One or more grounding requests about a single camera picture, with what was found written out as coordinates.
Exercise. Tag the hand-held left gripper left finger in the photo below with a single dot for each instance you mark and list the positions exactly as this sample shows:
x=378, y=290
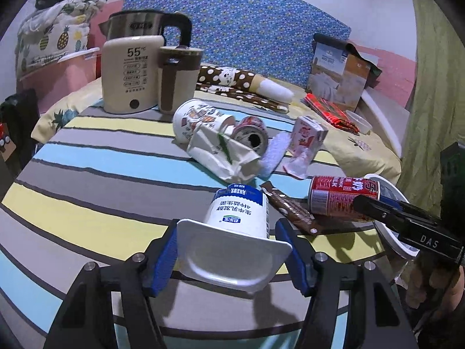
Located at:
x=163, y=258

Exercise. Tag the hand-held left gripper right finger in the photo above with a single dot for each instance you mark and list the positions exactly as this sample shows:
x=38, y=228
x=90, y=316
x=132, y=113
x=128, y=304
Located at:
x=290, y=258

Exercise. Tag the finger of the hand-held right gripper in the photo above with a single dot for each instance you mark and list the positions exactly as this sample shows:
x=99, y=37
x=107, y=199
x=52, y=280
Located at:
x=417, y=211
x=381, y=212

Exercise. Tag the white trash bin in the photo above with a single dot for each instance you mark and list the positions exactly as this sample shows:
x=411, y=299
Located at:
x=390, y=241

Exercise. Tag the large red drink can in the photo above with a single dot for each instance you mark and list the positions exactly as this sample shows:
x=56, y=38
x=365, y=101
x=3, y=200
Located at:
x=334, y=196

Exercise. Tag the white blue-label yogurt cup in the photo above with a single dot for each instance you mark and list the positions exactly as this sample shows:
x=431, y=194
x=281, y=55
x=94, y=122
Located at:
x=236, y=218

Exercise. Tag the pink red milk carton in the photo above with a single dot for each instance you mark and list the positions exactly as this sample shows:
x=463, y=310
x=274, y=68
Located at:
x=307, y=136

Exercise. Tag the white foam fruit net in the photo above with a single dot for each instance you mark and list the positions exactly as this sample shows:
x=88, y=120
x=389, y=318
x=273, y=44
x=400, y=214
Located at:
x=274, y=152

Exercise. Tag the person's right hand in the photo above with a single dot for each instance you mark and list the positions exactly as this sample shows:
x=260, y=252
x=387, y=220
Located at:
x=432, y=287

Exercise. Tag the brown snack wrapper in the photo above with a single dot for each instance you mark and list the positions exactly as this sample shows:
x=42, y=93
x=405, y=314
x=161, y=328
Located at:
x=290, y=209

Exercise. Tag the clear plastic wrapper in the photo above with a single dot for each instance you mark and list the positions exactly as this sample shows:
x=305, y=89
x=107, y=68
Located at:
x=299, y=165

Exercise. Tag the clear plastic food container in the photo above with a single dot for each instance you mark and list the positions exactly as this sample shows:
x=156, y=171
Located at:
x=359, y=121

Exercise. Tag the striped tablecloth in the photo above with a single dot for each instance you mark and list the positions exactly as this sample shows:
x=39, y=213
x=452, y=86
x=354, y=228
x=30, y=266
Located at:
x=90, y=174

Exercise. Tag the red plaid cloth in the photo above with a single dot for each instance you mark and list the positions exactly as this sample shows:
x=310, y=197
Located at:
x=327, y=111

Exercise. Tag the green curtain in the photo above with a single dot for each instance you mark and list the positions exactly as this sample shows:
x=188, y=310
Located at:
x=432, y=80

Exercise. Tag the small opened red can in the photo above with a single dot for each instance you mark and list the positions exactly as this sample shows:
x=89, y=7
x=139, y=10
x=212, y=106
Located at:
x=250, y=125

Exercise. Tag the printed paper cup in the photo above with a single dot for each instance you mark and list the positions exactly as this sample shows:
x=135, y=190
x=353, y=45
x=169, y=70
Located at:
x=196, y=116

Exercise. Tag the brown paper shopping bag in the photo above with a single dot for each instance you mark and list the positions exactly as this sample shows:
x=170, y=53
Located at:
x=334, y=72

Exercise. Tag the beige brown tumbler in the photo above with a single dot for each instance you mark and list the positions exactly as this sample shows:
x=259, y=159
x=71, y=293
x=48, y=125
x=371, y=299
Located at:
x=181, y=80

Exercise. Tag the beige steel electric kettle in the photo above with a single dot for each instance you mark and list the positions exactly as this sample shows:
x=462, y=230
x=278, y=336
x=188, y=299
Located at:
x=127, y=76

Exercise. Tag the brown polka dot blanket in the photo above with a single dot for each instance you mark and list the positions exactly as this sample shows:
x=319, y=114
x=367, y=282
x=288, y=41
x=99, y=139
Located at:
x=232, y=76

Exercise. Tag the black bag with red patch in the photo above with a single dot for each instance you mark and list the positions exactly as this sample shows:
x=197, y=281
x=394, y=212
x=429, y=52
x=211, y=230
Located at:
x=18, y=123

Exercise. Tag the pink storage box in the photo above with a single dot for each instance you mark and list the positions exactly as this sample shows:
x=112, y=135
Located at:
x=61, y=80

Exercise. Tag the blue floral mattress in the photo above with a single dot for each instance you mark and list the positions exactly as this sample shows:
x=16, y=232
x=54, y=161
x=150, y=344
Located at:
x=236, y=25

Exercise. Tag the pineapple print bedding bundle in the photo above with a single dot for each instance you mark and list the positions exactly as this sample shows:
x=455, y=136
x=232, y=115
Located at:
x=54, y=36

